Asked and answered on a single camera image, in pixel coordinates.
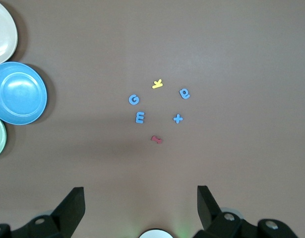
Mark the blue plate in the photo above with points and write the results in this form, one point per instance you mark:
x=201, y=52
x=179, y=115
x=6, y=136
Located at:
x=18, y=94

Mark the red foam letter I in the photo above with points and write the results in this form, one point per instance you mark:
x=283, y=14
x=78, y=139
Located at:
x=156, y=139

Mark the blue foam plus sign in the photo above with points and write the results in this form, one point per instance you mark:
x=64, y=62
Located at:
x=178, y=118

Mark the blue foam letter G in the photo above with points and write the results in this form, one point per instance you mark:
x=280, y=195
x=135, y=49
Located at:
x=130, y=99

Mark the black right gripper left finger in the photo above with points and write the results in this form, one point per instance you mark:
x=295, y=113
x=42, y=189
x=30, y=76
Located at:
x=70, y=210

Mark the yellow foam letter K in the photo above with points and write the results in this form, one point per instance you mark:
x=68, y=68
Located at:
x=157, y=85

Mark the blue foam letter e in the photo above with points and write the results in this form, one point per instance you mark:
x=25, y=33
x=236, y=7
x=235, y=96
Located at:
x=137, y=117
x=186, y=96

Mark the beige plate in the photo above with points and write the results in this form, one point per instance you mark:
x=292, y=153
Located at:
x=3, y=32

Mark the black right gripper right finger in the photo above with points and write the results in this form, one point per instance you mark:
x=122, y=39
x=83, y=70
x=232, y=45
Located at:
x=206, y=208

